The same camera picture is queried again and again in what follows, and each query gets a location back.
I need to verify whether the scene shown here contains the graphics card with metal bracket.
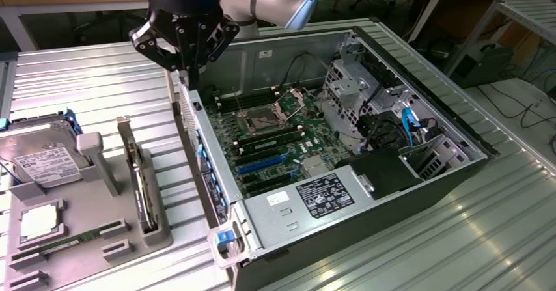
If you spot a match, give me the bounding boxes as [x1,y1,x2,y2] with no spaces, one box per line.
[116,115,163,236]

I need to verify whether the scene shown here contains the long black expansion slot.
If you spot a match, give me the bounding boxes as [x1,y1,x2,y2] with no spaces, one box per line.
[234,149,280,167]
[243,177,294,195]

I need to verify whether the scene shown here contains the blue expansion slot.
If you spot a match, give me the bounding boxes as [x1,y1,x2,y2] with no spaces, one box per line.
[236,158,283,176]

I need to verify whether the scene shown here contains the metal socket cover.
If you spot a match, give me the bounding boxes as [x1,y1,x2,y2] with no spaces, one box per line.
[270,87,311,122]

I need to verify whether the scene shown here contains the CPU socket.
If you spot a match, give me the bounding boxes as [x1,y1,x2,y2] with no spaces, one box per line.
[236,107,291,136]

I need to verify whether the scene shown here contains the silver drive cage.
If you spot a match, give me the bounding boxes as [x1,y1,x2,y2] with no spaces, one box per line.
[322,36,410,142]

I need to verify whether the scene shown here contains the green RAM stick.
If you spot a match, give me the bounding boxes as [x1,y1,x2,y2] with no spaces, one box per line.
[239,135,306,152]
[10,224,116,262]

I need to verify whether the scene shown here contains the green motherboard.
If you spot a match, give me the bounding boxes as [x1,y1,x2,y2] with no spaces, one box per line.
[203,87,360,201]

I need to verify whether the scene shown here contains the silver hard disk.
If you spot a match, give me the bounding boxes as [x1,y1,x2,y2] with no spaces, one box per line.
[0,113,87,189]

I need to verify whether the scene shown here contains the silver finned heat sink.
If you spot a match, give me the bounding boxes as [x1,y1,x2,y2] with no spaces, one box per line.
[302,159,334,178]

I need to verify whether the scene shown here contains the grey parts rack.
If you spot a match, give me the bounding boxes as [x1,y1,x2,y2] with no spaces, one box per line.
[0,131,175,291]

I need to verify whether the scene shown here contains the black plastic fan shroud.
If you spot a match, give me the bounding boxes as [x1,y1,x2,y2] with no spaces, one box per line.
[334,149,426,201]

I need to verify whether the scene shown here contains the silver power supply unit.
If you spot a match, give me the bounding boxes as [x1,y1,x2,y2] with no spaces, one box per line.
[240,163,378,251]

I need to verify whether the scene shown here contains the silver CPU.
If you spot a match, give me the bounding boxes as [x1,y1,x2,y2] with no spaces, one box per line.
[19,204,60,240]

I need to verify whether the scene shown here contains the black box on floor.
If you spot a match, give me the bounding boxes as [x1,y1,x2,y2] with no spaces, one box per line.
[451,43,516,89]

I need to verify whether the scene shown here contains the silver disk bay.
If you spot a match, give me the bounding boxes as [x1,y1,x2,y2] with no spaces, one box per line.
[398,134,472,183]

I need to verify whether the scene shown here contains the open black PC case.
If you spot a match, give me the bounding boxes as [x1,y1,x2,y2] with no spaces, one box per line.
[171,25,502,291]

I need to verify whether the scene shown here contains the metal slat table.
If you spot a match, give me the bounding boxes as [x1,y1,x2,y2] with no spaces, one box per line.
[443,0,556,77]

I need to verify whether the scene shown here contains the thin black wire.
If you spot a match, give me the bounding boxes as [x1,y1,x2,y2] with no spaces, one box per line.
[280,54,335,89]

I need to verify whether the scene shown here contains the blue disk bracket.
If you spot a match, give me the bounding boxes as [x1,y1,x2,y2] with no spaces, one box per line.
[0,108,84,135]

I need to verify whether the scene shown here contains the black power wire bundle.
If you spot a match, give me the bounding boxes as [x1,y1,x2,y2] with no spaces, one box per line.
[360,113,412,152]

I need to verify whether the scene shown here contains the blue flat wire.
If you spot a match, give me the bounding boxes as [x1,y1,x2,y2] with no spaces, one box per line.
[402,107,420,148]

